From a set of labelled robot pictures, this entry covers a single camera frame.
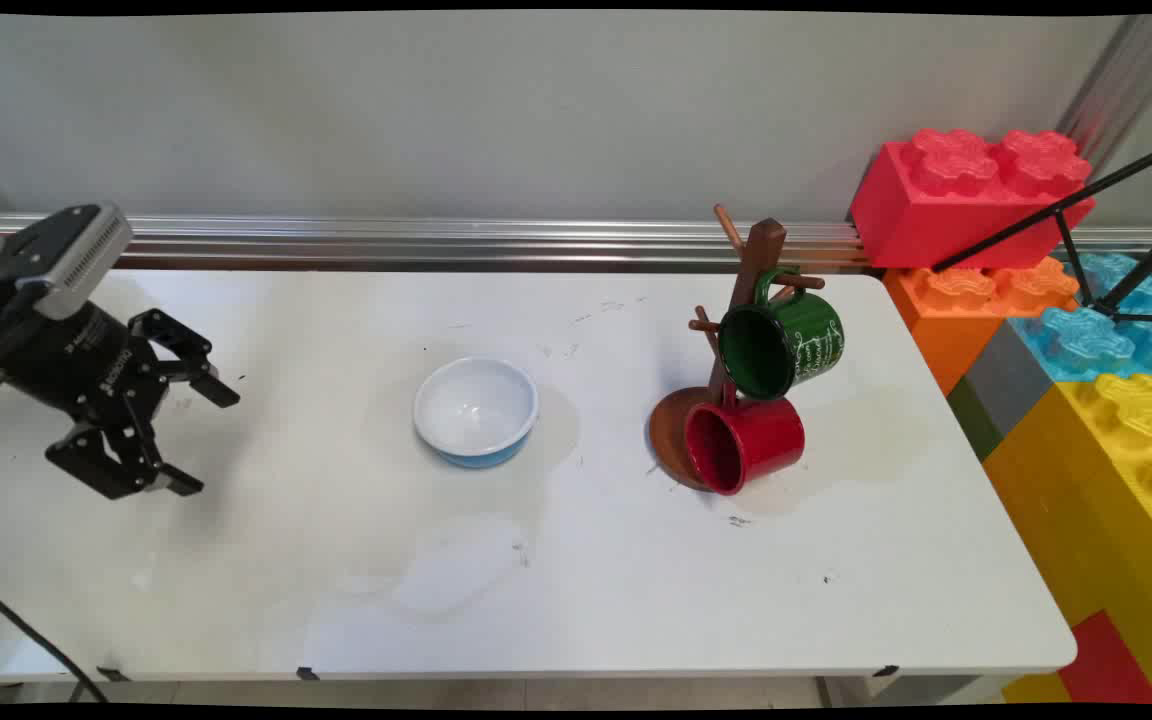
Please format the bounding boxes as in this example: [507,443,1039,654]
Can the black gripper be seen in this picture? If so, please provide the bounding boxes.
[0,298,241,502]

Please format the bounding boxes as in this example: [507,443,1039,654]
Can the green enamel mug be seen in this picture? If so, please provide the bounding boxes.
[717,268,846,402]

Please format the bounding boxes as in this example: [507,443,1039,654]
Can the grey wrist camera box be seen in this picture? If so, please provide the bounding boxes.
[0,203,135,322]

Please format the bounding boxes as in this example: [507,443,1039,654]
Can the dark green toy block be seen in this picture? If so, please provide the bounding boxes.
[946,378,1004,463]

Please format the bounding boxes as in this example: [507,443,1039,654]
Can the grey toy block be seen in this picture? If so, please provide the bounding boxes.
[964,320,1059,443]

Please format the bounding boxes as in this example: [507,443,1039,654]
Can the orange toy block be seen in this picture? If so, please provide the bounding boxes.
[883,257,1081,397]

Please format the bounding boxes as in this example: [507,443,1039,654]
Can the black tripod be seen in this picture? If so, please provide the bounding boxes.
[933,135,1152,327]

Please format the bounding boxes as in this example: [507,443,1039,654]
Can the small red toy block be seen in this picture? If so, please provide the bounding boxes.
[1058,609,1152,704]

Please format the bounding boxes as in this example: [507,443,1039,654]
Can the large yellow toy block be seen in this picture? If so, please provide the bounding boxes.
[981,374,1152,703]

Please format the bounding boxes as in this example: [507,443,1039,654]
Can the brown wooden mug tree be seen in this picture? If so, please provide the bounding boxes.
[648,204,827,492]

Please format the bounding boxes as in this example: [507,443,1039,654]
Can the aluminium rail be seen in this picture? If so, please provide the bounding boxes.
[0,211,1152,273]

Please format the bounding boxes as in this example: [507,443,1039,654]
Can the aluminium post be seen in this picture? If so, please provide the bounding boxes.
[1054,14,1152,166]

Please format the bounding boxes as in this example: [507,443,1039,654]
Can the red enamel mug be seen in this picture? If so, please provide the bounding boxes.
[683,392,806,497]

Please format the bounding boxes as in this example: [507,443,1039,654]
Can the large red toy block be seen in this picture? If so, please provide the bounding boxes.
[848,128,1098,272]

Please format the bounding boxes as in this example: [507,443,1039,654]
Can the black floor cable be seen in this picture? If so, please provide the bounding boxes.
[0,574,115,704]

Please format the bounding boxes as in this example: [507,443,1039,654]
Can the light blue toy block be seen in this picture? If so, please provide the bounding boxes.
[1011,250,1152,383]

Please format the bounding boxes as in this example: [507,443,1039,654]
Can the white and blue bowl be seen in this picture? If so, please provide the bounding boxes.
[413,356,541,470]

